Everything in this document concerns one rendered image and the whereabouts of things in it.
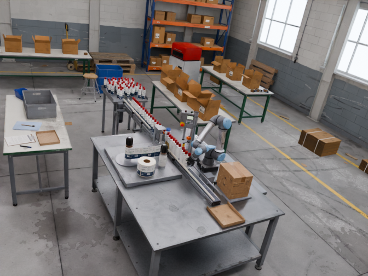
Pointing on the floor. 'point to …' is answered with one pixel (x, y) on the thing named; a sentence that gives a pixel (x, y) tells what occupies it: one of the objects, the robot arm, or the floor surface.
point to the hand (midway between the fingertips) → (189, 165)
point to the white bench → (11, 110)
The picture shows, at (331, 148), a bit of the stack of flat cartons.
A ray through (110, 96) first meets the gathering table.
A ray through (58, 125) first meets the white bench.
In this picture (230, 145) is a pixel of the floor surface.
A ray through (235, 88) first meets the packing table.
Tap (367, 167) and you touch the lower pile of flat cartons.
